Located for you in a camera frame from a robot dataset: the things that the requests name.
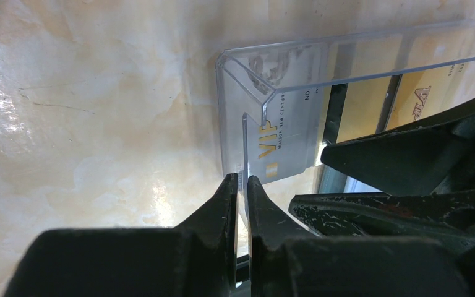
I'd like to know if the silver credit card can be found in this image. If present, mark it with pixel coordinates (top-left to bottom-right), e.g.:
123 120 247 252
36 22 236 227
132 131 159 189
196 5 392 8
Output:
246 45 328 184

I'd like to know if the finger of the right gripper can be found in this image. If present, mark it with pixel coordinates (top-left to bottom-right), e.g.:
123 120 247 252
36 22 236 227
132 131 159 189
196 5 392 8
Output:
321 98 475 196
288 189 475 254

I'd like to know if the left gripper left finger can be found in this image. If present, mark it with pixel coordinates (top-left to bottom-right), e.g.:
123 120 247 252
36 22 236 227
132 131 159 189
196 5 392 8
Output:
5 173 238 296

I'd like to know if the clear plastic card box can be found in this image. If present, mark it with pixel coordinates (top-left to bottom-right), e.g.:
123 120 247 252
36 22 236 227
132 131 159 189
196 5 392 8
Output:
215 18 475 230

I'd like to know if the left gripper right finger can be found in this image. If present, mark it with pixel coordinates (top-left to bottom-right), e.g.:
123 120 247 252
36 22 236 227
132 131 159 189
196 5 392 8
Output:
247 176 471 296

